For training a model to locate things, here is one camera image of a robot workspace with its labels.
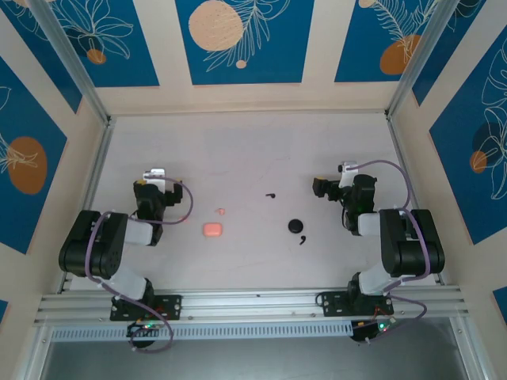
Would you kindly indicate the black earbud charging case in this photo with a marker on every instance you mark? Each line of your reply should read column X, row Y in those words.
column 296, row 226

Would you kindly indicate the aluminium mounting rail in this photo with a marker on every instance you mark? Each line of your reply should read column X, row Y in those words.
column 253, row 302

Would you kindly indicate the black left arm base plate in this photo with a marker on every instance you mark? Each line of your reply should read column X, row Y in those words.
column 170, row 306

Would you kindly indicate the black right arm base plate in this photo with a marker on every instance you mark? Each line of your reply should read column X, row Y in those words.
column 332, row 302

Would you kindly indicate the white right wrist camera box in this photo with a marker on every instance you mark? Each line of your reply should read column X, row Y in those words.
column 348, row 166

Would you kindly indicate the aluminium right frame post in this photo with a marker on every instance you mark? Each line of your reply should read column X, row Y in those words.
column 423, row 55

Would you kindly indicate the aluminium left side rail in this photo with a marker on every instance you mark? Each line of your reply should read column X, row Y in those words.
column 89, row 194

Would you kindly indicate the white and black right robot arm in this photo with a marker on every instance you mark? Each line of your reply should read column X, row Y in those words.
column 412, row 245

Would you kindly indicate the pink earbud charging case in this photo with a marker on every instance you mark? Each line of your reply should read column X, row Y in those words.
column 212, row 229

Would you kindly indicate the aluminium frame post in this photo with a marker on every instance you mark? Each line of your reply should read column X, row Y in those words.
column 69, row 55
column 423, row 55

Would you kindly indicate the left controller board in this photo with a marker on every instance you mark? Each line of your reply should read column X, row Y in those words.
column 144, row 327

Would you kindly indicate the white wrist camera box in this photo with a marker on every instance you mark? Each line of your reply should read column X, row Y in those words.
column 348, row 166
column 153, row 173

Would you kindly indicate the right controller board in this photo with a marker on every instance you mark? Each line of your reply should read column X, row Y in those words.
column 372, row 330

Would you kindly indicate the aluminium right side rail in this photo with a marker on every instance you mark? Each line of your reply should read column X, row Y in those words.
column 401, row 150

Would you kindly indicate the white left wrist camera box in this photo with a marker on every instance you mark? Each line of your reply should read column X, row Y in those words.
column 153, row 173

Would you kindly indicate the controller board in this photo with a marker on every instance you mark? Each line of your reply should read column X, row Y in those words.
column 372, row 330
column 144, row 327

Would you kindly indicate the aluminium left frame post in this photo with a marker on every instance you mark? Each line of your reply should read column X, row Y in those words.
column 69, row 55

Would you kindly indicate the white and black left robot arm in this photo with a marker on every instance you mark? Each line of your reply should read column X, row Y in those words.
column 99, row 245

